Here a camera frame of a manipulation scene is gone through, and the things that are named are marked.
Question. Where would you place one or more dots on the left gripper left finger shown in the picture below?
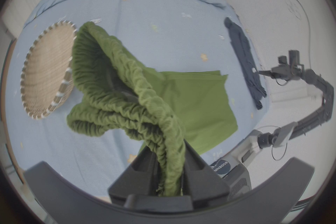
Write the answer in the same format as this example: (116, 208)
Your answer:
(133, 178)

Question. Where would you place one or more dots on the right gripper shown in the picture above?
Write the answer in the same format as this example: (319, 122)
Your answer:
(286, 72)

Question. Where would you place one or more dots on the dark blue T-shirt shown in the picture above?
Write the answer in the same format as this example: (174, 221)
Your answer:
(245, 60)

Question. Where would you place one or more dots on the round woven basket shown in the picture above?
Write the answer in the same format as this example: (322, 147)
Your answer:
(44, 70)

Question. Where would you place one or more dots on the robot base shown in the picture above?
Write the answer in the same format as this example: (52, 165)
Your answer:
(236, 165)

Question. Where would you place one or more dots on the bed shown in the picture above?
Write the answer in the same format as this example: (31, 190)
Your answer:
(170, 34)

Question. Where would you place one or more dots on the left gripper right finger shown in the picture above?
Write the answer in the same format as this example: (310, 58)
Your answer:
(204, 178)

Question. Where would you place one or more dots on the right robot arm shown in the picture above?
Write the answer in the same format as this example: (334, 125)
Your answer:
(319, 83)

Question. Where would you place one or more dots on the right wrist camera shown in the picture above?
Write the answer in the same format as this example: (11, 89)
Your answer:
(282, 59)

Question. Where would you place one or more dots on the green shorts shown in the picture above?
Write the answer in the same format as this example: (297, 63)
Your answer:
(118, 81)

